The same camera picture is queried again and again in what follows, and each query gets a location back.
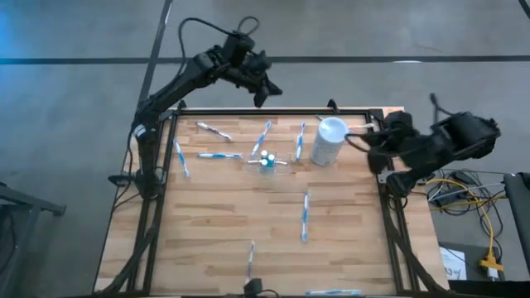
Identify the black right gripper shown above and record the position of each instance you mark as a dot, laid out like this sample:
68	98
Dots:
408	147

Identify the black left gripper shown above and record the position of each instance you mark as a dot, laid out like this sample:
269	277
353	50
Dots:
244	70

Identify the orange toothbrush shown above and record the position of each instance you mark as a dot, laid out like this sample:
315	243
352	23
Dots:
364	125

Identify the white wipes canister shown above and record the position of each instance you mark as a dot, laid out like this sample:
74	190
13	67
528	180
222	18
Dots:
329	140

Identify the purple toothbrush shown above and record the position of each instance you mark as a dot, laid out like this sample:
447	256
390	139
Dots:
213	130
250	260

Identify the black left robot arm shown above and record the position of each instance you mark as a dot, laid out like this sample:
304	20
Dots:
170	91

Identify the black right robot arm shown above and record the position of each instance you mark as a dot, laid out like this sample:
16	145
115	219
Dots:
463	136

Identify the black power strip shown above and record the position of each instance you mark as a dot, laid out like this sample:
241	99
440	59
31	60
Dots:
447	196

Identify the clear acrylic organizer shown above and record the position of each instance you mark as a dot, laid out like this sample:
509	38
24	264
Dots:
281	167

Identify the white printed paper sheet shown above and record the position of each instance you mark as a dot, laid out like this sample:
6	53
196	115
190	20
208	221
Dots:
453	265

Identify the black side desk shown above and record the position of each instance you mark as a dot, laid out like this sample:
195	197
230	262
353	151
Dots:
517	215

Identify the yellow plug splitter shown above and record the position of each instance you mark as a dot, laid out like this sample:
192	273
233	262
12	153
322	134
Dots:
490	262

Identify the white power adapter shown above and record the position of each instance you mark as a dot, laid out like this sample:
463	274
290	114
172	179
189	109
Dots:
492	274

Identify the black floor mat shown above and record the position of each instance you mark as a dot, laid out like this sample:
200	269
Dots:
476	287

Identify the black metal stand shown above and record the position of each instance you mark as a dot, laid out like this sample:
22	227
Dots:
25	203

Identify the black aluminium table frame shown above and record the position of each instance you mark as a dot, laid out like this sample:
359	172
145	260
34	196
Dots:
269	111

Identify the black frame clamp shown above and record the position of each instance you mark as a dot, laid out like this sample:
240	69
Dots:
332	105
181	107

